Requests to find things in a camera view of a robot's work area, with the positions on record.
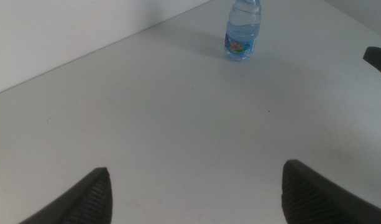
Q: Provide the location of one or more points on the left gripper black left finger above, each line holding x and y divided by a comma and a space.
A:
90, 199

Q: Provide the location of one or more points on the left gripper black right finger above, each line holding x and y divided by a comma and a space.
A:
311, 202

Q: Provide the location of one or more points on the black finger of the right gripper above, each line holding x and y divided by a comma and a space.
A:
379, 59

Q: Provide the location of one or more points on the clear water bottle blue cap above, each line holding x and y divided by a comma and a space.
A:
241, 34

